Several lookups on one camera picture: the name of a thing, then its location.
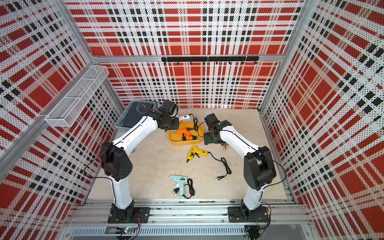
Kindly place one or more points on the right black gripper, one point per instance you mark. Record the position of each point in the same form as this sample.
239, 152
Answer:
207, 139

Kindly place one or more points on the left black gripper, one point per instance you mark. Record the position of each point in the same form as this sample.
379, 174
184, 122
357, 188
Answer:
176, 126

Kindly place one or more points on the white hot glue gun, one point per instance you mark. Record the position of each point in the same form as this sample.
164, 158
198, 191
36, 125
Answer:
194, 119

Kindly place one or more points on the orange hot glue gun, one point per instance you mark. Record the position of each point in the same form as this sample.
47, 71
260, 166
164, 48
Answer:
186, 135

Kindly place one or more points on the yellow storage box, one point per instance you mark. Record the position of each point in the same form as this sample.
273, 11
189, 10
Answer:
176, 139

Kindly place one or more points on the yellow hot glue gun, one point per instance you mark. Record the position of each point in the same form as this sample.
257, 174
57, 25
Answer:
196, 152

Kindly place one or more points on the light blue hot glue gun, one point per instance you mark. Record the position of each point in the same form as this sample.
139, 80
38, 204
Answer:
181, 182

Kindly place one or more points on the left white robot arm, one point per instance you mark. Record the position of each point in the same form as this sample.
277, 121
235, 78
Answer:
115, 155

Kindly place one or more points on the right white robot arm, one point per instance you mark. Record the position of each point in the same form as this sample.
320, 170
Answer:
259, 167

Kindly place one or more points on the blue-grey plastic basket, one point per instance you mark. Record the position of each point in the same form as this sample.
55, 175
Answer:
132, 114

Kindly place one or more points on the green circuit board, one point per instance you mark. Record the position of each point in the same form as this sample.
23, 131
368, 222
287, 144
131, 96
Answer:
123, 231

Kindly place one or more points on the black wall hook rail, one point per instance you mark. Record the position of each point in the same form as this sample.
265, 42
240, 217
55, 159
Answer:
210, 59

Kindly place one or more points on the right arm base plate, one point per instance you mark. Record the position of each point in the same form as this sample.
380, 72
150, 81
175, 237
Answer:
243, 215

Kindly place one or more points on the white wire mesh shelf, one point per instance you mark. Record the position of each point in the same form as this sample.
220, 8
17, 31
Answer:
66, 112

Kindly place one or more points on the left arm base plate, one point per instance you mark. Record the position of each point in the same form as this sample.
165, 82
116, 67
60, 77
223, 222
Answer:
130, 215

